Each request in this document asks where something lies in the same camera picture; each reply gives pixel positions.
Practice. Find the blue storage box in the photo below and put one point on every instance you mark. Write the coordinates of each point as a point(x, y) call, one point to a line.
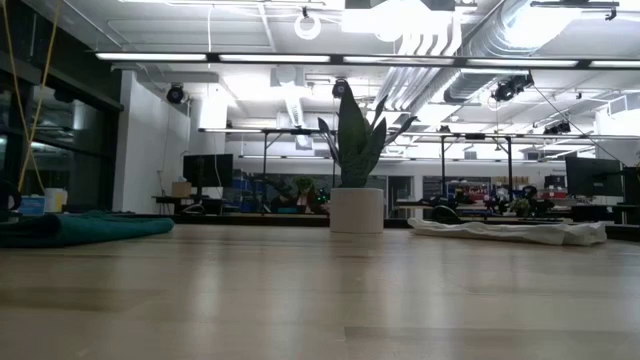
point(32, 206)

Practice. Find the black background rig frame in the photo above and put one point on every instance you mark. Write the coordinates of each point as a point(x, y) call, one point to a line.
point(443, 165)
point(280, 131)

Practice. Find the black overhead rig camera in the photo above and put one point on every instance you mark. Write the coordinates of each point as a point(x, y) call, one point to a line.
point(175, 94)
point(340, 88)
point(511, 87)

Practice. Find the overhead light bar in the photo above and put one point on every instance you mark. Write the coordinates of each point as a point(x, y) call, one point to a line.
point(337, 59)

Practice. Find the black computer monitor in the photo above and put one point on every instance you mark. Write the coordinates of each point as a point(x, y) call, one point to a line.
point(594, 176)
point(207, 171)

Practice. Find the brown cardboard box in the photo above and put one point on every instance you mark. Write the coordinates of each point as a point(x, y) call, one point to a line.
point(181, 189)

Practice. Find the silver ceiling duct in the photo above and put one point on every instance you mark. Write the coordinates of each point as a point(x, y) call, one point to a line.
point(500, 35)

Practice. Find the small background potted plant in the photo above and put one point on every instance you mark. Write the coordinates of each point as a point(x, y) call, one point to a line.
point(521, 206)

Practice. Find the white folded cloth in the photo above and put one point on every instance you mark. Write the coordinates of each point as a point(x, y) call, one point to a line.
point(510, 232)

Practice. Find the green background plant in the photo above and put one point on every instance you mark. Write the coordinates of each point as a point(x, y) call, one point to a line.
point(304, 184)

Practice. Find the green snake plant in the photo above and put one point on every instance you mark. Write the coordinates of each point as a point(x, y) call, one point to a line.
point(357, 150)

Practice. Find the white round plant pot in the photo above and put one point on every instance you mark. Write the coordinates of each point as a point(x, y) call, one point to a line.
point(356, 210)

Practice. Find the dark green folded cloth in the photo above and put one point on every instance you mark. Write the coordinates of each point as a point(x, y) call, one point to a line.
point(90, 230)

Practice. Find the white bucket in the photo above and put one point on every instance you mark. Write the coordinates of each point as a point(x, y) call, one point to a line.
point(56, 201)

